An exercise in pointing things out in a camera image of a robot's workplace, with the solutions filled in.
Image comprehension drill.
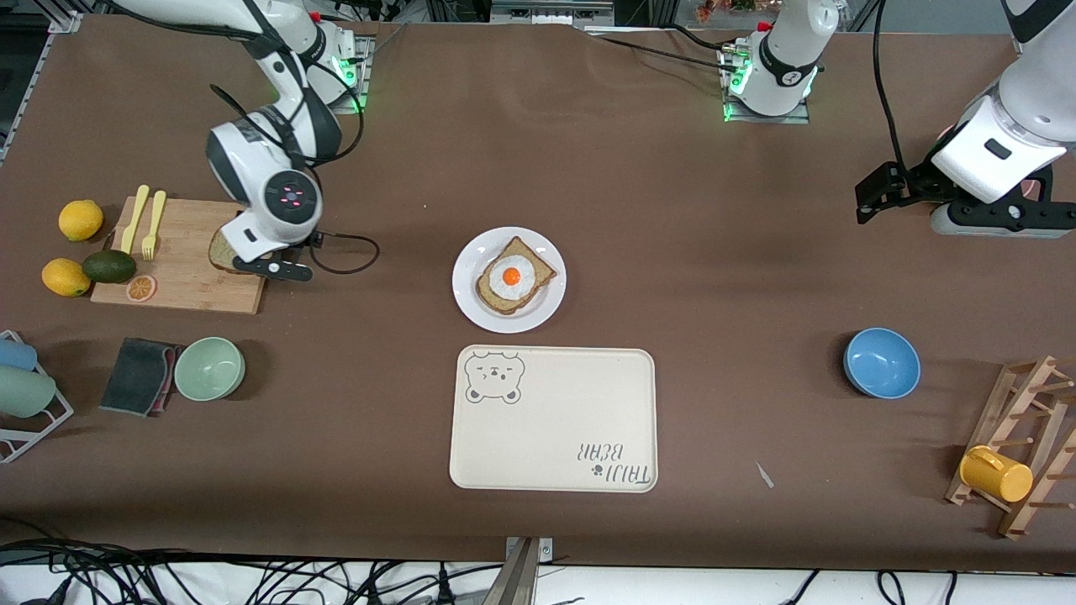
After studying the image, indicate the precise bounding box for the plain bread slice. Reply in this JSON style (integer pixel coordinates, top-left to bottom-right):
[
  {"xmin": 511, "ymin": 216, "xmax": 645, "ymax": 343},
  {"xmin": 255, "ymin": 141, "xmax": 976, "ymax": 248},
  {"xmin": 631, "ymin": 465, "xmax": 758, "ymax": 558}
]
[{"xmin": 208, "ymin": 225, "xmax": 253, "ymax": 275}]

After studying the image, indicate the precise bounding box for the white round plate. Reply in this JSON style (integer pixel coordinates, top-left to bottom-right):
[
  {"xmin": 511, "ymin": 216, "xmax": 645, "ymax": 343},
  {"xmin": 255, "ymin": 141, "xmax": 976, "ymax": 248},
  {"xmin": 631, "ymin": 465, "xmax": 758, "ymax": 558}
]
[{"xmin": 452, "ymin": 227, "xmax": 567, "ymax": 334}]

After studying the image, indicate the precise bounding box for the fried egg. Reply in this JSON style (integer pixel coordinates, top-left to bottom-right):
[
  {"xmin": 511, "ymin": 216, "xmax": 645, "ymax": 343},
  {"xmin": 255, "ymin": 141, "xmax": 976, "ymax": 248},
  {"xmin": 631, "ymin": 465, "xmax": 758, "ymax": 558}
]
[{"xmin": 488, "ymin": 256, "xmax": 539, "ymax": 302}]

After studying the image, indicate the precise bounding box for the wooden cutting board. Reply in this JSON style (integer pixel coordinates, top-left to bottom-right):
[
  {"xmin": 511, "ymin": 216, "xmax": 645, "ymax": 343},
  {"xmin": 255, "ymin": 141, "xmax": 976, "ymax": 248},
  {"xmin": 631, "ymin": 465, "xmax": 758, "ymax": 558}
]
[{"xmin": 91, "ymin": 196, "xmax": 284, "ymax": 316}]

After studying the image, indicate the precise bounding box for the yellow plastic fork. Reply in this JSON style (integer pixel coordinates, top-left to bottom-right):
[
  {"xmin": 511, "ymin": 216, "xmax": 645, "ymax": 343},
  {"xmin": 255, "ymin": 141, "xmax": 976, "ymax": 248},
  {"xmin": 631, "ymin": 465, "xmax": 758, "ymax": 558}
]
[{"xmin": 141, "ymin": 191, "xmax": 167, "ymax": 260}]

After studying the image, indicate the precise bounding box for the yellow plastic knife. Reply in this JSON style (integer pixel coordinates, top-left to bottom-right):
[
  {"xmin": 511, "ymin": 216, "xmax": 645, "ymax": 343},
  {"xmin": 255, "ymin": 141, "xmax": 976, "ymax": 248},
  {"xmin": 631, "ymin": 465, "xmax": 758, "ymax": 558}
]
[{"xmin": 120, "ymin": 185, "xmax": 150, "ymax": 255}]

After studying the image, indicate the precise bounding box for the pale green bowl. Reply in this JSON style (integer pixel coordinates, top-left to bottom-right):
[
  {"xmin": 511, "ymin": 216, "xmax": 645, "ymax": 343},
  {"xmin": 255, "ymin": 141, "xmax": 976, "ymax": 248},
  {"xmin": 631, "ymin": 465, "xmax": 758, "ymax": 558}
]
[{"xmin": 174, "ymin": 337, "xmax": 246, "ymax": 402}]

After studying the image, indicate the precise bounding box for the green avocado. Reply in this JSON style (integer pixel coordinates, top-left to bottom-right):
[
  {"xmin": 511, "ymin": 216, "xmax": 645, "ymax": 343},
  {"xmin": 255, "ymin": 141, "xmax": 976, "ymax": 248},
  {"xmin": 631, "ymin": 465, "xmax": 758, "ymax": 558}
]
[{"xmin": 82, "ymin": 250, "xmax": 137, "ymax": 285}]

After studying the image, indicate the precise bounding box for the blue bowl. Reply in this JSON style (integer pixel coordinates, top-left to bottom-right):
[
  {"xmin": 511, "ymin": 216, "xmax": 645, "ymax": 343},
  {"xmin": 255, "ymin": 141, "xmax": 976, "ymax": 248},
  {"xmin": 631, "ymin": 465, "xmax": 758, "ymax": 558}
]
[{"xmin": 843, "ymin": 328, "xmax": 921, "ymax": 399}]

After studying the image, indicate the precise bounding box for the yellow lemon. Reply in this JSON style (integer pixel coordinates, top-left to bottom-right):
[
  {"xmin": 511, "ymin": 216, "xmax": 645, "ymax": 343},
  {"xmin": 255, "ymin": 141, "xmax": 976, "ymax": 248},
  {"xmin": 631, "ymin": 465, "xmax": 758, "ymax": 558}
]
[
  {"xmin": 42, "ymin": 258, "xmax": 92, "ymax": 297},
  {"xmin": 58, "ymin": 200, "xmax": 104, "ymax": 243}
]

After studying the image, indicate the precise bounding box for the dark grey folded cloth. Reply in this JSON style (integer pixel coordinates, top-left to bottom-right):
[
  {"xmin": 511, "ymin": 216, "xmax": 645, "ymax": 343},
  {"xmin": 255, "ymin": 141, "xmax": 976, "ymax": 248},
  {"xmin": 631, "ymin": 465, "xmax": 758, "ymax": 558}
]
[{"xmin": 98, "ymin": 338, "xmax": 182, "ymax": 418}]

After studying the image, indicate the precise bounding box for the wooden mug rack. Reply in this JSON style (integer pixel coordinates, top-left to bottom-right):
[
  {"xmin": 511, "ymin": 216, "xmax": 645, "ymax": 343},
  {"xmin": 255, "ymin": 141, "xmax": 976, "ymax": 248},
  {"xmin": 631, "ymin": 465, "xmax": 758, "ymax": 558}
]
[{"xmin": 945, "ymin": 355, "xmax": 1076, "ymax": 539}]

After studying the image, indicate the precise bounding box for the pale green cup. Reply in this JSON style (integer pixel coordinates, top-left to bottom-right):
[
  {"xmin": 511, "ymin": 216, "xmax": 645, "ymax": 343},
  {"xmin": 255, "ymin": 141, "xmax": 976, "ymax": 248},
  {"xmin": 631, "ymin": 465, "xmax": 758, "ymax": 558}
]
[{"xmin": 0, "ymin": 367, "xmax": 57, "ymax": 418}]

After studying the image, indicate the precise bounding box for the yellow mug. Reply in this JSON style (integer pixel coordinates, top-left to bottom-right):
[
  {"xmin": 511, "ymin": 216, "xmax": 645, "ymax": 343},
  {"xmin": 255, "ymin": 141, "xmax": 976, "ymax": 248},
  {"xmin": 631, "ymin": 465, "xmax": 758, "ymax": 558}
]
[{"xmin": 959, "ymin": 445, "xmax": 1034, "ymax": 503}]

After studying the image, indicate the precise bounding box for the cream bear print tray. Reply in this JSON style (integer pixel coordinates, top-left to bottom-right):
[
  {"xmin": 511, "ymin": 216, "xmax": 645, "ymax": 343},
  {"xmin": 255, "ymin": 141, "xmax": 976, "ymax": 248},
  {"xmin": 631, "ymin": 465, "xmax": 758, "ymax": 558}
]
[{"xmin": 449, "ymin": 345, "xmax": 658, "ymax": 493}]

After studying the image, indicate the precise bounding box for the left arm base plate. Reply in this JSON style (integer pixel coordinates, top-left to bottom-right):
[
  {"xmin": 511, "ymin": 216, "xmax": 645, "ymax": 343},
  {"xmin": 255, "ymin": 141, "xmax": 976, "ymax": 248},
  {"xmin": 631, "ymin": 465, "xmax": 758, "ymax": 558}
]
[{"xmin": 719, "ymin": 42, "xmax": 812, "ymax": 125}]

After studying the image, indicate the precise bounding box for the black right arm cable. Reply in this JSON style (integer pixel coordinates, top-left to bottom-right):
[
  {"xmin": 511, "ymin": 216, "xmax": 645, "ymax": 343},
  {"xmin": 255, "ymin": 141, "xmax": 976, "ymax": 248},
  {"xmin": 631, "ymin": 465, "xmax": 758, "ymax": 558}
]
[{"xmin": 208, "ymin": 80, "xmax": 381, "ymax": 276}]

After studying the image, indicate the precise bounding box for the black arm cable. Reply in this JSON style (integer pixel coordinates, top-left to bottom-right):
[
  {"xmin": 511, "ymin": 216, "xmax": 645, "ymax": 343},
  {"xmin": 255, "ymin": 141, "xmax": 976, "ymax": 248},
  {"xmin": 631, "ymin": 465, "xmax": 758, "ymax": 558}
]
[
  {"xmin": 208, "ymin": 80, "xmax": 381, "ymax": 276},
  {"xmin": 872, "ymin": 0, "xmax": 905, "ymax": 167}
]

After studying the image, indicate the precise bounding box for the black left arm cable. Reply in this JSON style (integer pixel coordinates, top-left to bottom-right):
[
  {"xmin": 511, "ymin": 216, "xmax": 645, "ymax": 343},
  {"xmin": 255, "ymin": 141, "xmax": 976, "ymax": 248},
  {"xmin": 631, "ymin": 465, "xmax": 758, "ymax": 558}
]
[{"xmin": 872, "ymin": 0, "xmax": 905, "ymax": 167}]

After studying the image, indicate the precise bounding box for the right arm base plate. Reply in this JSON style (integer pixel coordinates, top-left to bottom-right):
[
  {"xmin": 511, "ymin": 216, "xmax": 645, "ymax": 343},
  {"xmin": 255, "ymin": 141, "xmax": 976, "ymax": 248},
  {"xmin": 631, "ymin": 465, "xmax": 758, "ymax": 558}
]
[{"xmin": 324, "ymin": 34, "xmax": 372, "ymax": 114}]

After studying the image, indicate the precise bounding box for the black cable on table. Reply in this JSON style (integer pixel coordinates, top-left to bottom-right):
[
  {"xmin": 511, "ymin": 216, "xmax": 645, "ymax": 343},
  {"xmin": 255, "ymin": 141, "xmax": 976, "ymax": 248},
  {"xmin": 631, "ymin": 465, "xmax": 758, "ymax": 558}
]
[{"xmin": 588, "ymin": 34, "xmax": 745, "ymax": 75}]

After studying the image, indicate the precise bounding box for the white wire rack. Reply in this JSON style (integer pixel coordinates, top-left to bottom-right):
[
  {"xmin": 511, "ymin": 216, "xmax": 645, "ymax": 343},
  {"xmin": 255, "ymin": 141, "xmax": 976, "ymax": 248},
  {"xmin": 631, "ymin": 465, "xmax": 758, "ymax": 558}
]
[{"xmin": 0, "ymin": 329, "xmax": 75, "ymax": 465}]

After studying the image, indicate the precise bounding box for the black floor cable bundle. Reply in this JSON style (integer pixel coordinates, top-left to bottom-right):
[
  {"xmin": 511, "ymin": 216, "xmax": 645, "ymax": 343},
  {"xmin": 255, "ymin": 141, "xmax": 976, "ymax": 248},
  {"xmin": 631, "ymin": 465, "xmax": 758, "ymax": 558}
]
[{"xmin": 0, "ymin": 517, "xmax": 505, "ymax": 605}]

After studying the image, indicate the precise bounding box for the grey switch box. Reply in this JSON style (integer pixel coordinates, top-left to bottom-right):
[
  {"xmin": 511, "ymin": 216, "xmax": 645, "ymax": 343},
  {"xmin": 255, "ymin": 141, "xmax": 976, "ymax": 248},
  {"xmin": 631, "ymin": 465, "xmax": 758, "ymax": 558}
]
[{"xmin": 492, "ymin": 0, "xmax": 616, "ymax": 26}]

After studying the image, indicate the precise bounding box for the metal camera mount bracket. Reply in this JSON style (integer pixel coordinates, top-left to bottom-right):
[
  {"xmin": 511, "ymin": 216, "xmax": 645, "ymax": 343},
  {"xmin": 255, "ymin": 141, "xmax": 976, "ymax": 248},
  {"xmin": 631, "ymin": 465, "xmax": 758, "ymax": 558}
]
[{"xmin": 503, "ymin": 536, "xmax": 556, "ymax": 605}]

